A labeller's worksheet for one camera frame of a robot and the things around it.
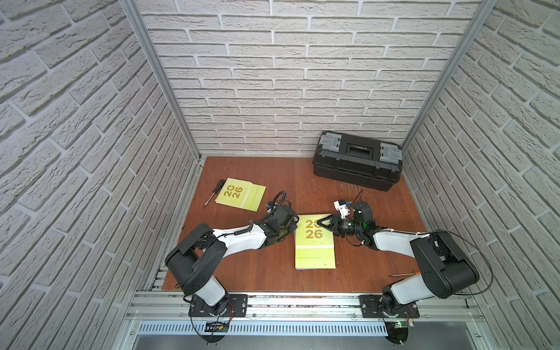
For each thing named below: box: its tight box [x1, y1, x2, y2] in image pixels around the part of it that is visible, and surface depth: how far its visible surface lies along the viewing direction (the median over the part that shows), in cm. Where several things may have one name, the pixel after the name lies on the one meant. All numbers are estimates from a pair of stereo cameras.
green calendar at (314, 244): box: [294, 213, 337, 270], surface depth 83 cm
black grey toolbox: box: [312, 130, 404, 192], surface depth 101 cm
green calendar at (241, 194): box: [215, 177, 267, 213], surface depth 105 cm
